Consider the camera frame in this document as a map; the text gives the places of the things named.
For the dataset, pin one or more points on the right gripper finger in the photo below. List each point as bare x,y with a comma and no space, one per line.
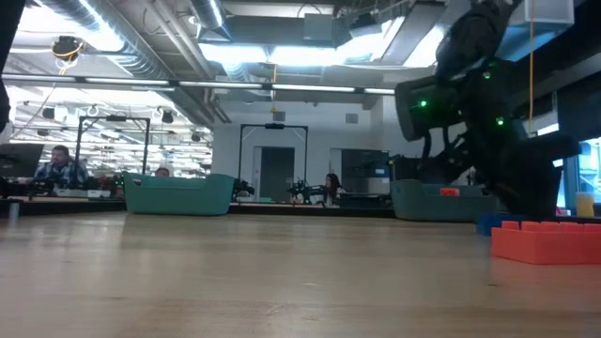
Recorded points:
542,202
509,199

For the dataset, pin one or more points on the blue rectangular block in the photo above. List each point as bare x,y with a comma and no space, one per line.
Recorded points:
488,225

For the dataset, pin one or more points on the background black robot arm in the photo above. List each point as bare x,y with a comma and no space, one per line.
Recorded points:
243,188
105,184
303,190

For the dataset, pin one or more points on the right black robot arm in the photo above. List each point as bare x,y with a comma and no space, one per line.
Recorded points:
469,33

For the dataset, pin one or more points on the pink tray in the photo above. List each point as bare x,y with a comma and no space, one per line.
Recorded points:
560,211

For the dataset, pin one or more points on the yellow cup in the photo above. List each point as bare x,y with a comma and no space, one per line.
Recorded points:
584,204

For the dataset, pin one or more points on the dark slate plastic bin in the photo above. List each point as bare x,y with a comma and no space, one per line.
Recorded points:
422,206

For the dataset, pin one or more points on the dark screen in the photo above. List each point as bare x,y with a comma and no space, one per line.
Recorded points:
366,164

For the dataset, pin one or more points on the person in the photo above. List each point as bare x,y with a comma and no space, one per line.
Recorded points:
162,172
61,164
332,188

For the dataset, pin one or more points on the grey door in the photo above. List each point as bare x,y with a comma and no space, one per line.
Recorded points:
277,173

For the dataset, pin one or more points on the grey ceiling vent box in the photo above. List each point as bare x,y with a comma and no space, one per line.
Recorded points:
319,26

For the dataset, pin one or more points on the teal plastic bin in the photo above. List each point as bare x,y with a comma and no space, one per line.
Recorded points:
178,195

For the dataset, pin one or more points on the black computer monitor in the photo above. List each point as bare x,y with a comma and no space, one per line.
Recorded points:
19,159

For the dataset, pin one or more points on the grey wall speaker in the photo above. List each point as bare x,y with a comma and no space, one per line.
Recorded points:
279,116
351,118

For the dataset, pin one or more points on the black table frame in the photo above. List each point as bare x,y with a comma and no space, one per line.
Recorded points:
282,210

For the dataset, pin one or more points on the black gantry frame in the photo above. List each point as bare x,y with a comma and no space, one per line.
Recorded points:
272,126
112,118

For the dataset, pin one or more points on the silver ceiling duct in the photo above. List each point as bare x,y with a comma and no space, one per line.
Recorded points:
141,56

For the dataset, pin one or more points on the long ceiling light rail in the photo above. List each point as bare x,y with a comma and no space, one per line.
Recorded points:
127,81

